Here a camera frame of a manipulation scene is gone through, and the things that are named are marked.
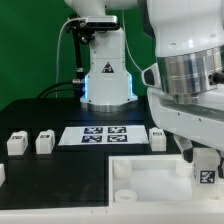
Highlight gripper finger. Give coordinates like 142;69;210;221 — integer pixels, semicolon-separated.
174;135;193;163
217;150;224;179

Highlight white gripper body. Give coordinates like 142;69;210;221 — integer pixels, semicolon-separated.
147;87;224;151

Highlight white square tabletop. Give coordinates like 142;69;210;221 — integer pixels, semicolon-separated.
109;155;224;204

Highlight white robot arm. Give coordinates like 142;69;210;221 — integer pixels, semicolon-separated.
64;0;224;179

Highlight white sheet with tags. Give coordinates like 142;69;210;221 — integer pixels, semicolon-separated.
59;125;149;146

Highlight white L-shaped obstacle fence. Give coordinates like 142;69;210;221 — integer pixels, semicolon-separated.
0;201;224;224

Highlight white part at left edge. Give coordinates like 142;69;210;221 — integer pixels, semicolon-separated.
0;164;5;187

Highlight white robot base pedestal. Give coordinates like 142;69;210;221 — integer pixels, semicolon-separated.
80;28;138;112

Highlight black cables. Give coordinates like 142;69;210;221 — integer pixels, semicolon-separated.
36;79;86;100

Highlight black camera on stand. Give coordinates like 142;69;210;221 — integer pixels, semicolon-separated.
66;14;120;79

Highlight white cable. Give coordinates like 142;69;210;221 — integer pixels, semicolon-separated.
54;17;81;98

